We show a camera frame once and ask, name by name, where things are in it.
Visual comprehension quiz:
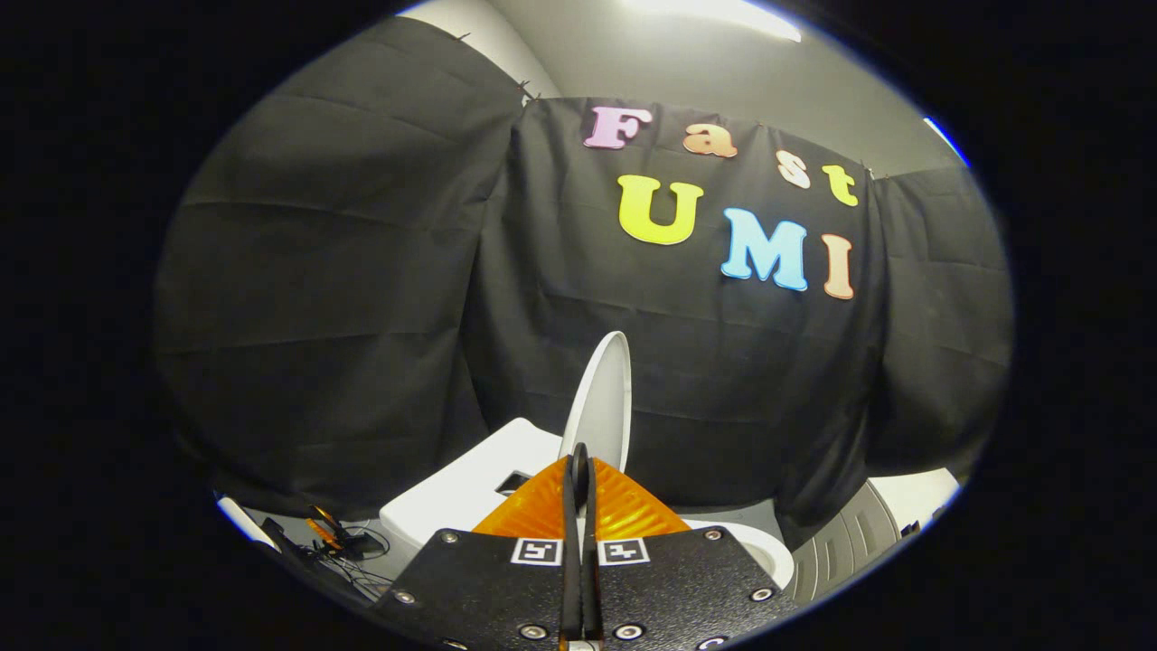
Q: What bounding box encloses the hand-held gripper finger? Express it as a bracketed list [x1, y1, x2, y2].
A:
[580, 443, 801, 651]
[371, 443, 582, 651]

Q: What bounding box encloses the orange black tool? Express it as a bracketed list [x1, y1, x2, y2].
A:
[304, 506, 381, 557]

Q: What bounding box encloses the grey panelled door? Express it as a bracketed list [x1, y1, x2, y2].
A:
[785, 479, 905, 602]

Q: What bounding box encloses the black backdrop cloth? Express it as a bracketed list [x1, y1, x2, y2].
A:
[154, 16, 1015, 548]

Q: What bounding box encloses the large ceiling light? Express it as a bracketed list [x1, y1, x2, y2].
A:
[624, 0, 803, 43]

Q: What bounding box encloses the black cable bundle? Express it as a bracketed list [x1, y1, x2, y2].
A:
[312, 524, 394, 599]

